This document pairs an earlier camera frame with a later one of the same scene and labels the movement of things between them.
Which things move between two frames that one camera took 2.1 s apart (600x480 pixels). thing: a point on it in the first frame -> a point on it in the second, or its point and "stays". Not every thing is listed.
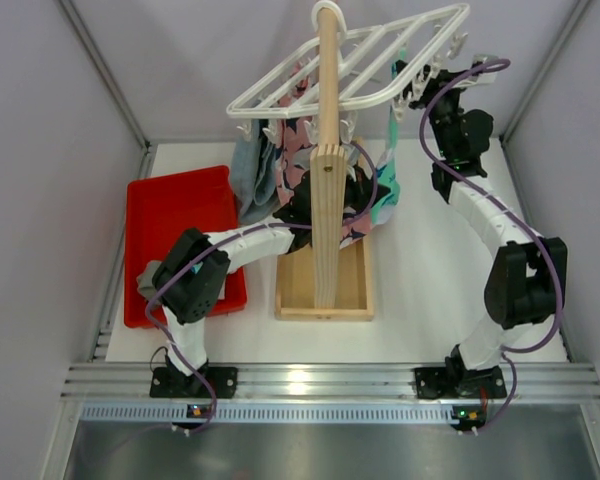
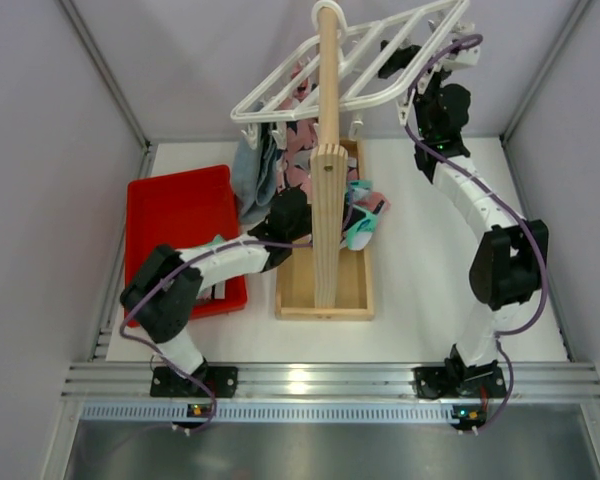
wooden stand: x=327 y=281 stays
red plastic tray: x=159 y=209 stays
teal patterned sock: x=388 y=192 -> x=359 y=223
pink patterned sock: x=354 y=230 -> x=371 y=201
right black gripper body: x=425 y=91 -> x=400 y=57
